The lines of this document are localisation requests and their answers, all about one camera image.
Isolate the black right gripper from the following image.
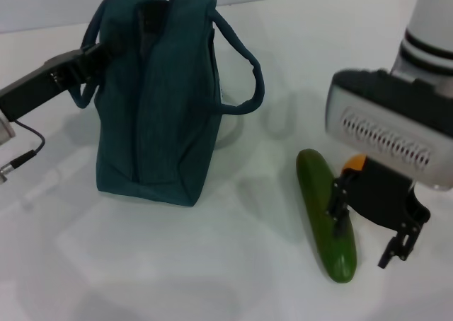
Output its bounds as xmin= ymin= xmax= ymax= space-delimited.
xmin=326 ymin=157 xmax=432 ymax=270

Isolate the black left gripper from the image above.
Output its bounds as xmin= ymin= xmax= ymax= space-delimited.
xmin=0 ymin=41 xmax=120 ymax=122

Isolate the green cucumber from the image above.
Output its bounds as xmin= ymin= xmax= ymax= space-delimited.
xmin=295 ymin=149 xmax=356 ymax=284

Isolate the orange pear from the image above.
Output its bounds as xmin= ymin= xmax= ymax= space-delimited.
xmin=341 ymin=154 xmax=367 ymax=172

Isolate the teal fabric tote bag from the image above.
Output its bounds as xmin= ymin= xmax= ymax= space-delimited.
xmin=72 ymin=0 xmax=265 ymax=207

